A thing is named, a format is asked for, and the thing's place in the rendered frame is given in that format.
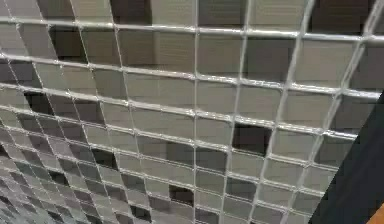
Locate dark grey flat panel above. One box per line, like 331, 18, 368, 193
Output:
308, 90, 384, 224

